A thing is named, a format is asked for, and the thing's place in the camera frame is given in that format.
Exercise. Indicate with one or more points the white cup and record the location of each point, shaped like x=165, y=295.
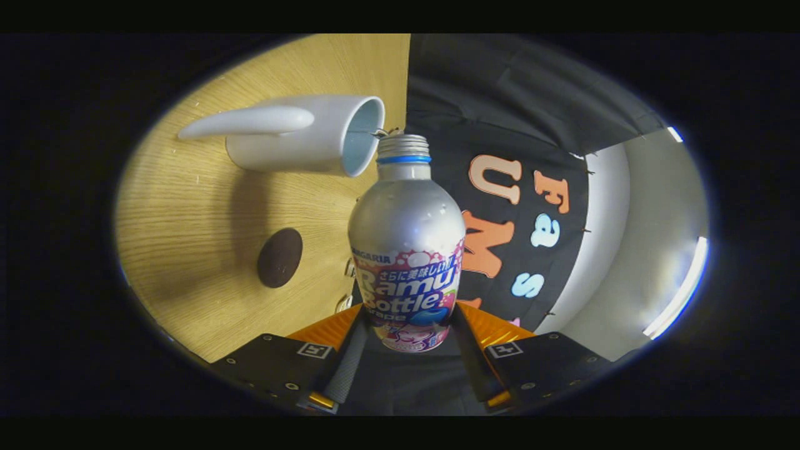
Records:
x=294, y=147

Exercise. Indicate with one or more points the dark round coaster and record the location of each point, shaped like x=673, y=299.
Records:
x=280, y=257

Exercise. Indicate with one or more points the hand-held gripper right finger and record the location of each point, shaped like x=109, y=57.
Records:
x=472, y=369

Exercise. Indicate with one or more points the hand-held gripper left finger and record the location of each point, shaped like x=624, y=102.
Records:
x=344, y=375

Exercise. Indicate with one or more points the wooden table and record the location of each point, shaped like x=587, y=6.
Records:
x=187, y=237

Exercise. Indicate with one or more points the silver juice bottle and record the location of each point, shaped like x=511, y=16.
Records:
x=406, y=225

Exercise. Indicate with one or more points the black backdrop cloth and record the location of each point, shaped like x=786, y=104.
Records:
x=500, y=106

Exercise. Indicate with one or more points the ceiling light strip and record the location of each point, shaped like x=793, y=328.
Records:
x=678, y=294
x=674, y=134

